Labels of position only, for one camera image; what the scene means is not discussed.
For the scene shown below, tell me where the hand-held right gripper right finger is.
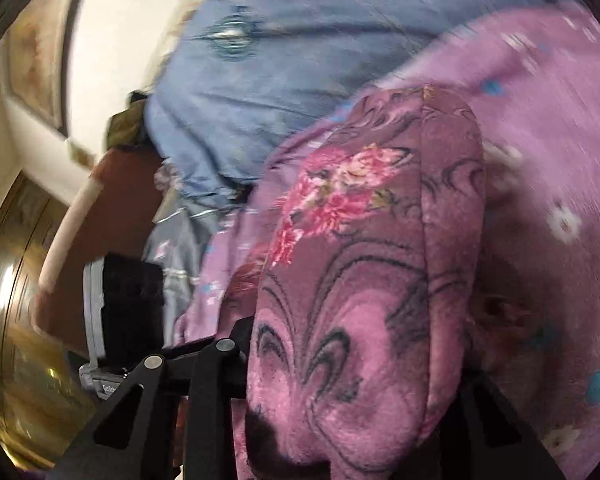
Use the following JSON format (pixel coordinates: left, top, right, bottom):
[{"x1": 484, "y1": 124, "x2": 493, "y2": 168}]
[{"x1": 430, "y1": 369, "x2": 567, "y2": 480}]

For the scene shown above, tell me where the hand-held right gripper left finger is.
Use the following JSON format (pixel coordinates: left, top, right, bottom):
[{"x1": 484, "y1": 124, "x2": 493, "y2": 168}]
[{"x1": 45, "y1": 319, "x2": 254, "y2": 480}]

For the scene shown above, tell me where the purple floral fleece garment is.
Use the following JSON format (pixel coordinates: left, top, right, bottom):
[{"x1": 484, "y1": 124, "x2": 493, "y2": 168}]
[{"x1": 224, "y1": 85, "x2": 487, "y2": 480}]

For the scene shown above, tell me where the golden wooden door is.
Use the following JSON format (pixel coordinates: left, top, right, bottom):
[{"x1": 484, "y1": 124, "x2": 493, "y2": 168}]
[{"x1": 0, "y1": 169, "x2": 101, "y2": 472}]

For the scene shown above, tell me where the olive green cloth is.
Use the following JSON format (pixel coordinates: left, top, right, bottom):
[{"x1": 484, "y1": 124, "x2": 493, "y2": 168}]
[{"x1": 106, "y1": 91, "x2": 152, "y2": 152}]

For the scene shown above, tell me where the purple flowered bed sheet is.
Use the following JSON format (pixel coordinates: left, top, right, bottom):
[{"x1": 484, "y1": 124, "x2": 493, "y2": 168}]
[{"x1": 174, "y1": 0, "x2": 600, "y2": 480}]

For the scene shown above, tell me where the framed wall picture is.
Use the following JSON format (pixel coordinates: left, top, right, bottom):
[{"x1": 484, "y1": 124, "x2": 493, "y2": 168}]
[{"x1": 0, "y1": 0, "x2": 93, "y2": 137}]

